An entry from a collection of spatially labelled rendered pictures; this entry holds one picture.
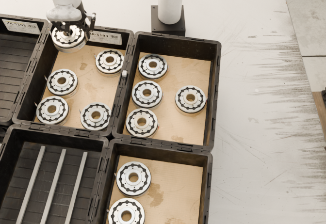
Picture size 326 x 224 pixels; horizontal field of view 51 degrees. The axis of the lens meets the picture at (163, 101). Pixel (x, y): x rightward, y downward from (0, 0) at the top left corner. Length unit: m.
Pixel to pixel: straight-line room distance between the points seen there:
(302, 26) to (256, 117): 1.42
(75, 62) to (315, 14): 1.94
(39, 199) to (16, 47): 0.58
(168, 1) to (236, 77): 0.40
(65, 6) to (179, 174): 0.58
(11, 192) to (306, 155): 0.98
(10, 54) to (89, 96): 0.35
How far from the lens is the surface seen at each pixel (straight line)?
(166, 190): 1.05
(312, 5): 2.82
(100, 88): 1.20
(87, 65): 1.26
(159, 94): 1.13
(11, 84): 1.29
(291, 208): 1.25
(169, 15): 1.35
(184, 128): 1.12
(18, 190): 1.13
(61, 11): 0.96
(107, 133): 1.01
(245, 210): 1.21
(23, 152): 1.16
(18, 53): 1.36
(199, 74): 1.22
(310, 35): 2.62
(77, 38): 1.10
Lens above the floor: 1.85
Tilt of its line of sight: 62 degrees down
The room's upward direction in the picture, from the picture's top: 2 degrees clockwise
